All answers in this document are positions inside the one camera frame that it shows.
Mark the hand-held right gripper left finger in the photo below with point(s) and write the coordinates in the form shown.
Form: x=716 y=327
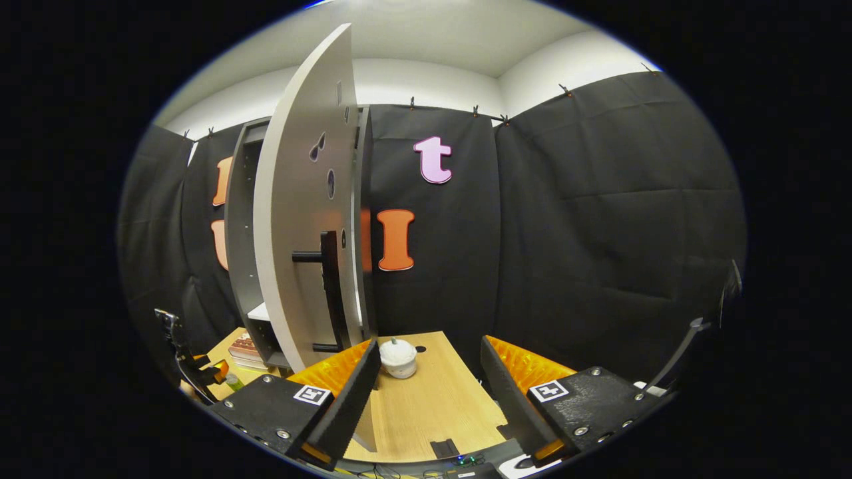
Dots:
x=353 y=406

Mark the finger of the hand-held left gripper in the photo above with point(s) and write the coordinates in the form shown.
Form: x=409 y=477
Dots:
x=216 y=370

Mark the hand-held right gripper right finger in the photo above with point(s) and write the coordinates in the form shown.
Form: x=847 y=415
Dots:
x=514 y=399

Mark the beige cabinet door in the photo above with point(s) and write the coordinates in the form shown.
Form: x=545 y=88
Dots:
x=293 y=199

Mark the grey cabinet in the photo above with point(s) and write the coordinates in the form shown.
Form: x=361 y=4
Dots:
x=239 y=233

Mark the stack of books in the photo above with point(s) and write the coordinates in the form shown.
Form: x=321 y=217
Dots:
x=243 y=347

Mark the white round pot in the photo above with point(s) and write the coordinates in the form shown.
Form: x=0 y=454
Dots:
x=399 y=359

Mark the small black block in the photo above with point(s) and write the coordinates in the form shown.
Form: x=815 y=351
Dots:
x=444 y=449

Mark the black backdrop cloth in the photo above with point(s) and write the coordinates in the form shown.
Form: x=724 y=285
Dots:
x=599 y=233

